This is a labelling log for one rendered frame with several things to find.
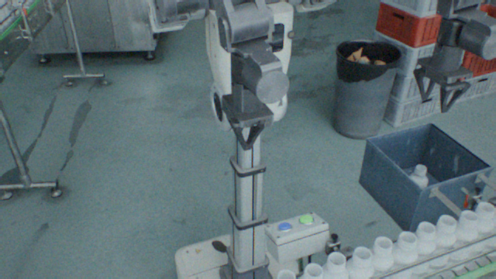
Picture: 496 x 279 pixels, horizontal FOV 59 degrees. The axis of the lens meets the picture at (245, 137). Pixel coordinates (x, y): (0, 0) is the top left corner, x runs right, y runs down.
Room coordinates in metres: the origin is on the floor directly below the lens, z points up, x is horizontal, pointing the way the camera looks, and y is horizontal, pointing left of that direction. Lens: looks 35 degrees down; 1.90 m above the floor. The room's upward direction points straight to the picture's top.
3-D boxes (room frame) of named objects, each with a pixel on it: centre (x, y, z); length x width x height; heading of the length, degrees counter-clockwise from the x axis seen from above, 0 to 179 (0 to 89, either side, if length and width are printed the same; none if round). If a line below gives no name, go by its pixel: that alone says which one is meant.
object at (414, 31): (3.17, -1.34, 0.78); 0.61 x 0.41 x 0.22; 119
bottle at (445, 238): (0.72, -0.47, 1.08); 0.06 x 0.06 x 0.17
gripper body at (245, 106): (0.69, 0.00, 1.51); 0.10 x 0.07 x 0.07; 22
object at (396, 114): (3.16, -1.33, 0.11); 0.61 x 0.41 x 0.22; 118
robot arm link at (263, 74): (0.65, -0.02, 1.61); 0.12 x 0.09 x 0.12; 24
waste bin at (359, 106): (2.86, -0.86, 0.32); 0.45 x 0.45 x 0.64
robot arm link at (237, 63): (0.68, 0.00, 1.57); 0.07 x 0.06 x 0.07; 24
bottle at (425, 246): (0.70, -0.41, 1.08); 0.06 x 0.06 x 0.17
